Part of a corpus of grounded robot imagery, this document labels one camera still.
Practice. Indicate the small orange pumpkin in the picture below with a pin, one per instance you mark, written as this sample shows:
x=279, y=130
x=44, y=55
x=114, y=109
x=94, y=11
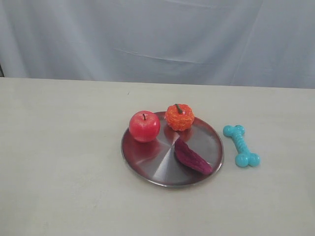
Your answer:
x=179, y=117

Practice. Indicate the purple sweet potato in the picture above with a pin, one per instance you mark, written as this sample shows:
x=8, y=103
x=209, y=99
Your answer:
x=191, y=159

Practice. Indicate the teal toy bone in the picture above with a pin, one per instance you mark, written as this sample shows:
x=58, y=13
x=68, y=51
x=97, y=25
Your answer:
x=244, y=157

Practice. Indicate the round stainless steel plate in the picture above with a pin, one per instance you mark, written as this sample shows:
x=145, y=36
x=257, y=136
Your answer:
x=156, y=161

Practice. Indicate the red apple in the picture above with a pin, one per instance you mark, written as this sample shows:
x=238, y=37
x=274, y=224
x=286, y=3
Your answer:
x=144, y=126

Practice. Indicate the white backdrop cloth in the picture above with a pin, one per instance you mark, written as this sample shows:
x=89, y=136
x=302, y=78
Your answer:
x=263, y=43

